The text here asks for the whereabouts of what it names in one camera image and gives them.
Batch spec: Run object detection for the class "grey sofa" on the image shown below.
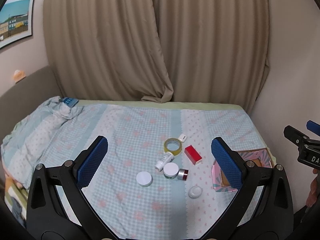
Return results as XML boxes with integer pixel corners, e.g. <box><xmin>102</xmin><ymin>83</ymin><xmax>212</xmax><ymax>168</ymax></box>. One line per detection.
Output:
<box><xmin>0</xmin><ymin>66</ymin><xmax>63</xmax><ymax>139</ymax></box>

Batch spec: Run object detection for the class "orange object on sofa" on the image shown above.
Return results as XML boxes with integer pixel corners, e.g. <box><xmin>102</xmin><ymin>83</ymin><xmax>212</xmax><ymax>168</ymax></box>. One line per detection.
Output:
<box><xmin>13</xmin><ymin>70</ymin><xmax>26</xmax><ymax>83</ymax></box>

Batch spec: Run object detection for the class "right hand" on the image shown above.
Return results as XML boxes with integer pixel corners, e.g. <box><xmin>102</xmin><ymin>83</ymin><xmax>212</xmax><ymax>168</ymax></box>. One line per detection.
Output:
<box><xmin>306</xmin><ymin>178</ymin><xmax>318</xmax><ymax>207</ymax></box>

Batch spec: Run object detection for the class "red rectangular box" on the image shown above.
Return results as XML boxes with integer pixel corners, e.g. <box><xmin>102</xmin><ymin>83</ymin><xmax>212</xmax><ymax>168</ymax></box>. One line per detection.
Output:
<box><xmin>184</xmin><ymin>145</ymin><xmax>202</xmax><ymax>165</ymax></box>

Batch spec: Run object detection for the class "blue patterned small pack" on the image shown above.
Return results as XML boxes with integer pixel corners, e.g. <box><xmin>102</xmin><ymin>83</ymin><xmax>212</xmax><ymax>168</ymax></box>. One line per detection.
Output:
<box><xmin>62</xmin><ymin>97</ymin><xmax>79</xmax><ymax>108</ymax></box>

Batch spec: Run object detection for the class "small red silver jar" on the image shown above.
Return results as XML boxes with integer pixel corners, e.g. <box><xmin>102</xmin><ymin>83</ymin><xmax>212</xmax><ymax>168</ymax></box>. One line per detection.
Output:
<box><xmin>177</xmin><ymin>168</ymin><xmax>189</xmax><ymax>181</ymax></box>

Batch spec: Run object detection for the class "light blue floral blanket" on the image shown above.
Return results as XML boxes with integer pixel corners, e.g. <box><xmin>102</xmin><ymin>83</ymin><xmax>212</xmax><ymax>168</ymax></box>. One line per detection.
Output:
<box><xmin>1</xmin><ymin>97</ymin><xmax>267</xmax><ymax>239</ymax></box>

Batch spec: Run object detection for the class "beige curtain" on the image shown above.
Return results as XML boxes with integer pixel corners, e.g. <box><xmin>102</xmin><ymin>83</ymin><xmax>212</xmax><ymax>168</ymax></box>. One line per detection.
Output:
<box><xmin>43</xmin><ymin>0</ymin><xmax>270</xmax><ymax>112</ymax></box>

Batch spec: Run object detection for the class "white bottle with label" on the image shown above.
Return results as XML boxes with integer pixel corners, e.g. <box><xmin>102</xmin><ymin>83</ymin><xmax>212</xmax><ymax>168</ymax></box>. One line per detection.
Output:
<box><xmin>155</xmin><ymin>152</ymin><xmax>174</xmax><ymax>171</ymax></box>

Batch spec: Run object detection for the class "yellow tape roll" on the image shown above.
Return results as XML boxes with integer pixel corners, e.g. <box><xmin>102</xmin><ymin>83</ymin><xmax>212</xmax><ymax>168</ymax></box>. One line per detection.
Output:
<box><xmin>163</xmin><ymin>138</ymin><xmax>182</xmax><ymax>156</ymax></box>

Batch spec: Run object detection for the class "white lid green jar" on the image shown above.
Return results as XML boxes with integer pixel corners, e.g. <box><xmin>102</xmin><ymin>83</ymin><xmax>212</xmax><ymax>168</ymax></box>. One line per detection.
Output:
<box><xmin>163</xmin><ymin>163</ymin><xmax>179</xmax><ymax>179</ymax></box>

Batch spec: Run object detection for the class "white round jar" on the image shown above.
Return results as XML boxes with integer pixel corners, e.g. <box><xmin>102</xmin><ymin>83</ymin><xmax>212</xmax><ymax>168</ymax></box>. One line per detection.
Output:
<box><xmin>136</xmin><ymin>171</ymin><xmax>153</xmax><ymax>187</ymax></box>

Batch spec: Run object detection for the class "framed picture on wall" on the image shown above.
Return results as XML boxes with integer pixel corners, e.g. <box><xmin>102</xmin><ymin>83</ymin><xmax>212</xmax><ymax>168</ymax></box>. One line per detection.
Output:
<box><xmin>0</xmin><ymin>0</ymin><xmax>34</xmax><ymax>49</ymax></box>

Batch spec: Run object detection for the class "pink patterned cardboard box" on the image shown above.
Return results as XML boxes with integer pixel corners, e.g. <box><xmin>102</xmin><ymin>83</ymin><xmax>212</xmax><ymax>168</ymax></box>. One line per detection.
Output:
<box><xmin>212</xmin><ymin>148</ymin><xmax>274</xmax><ymax>192</ymax></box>

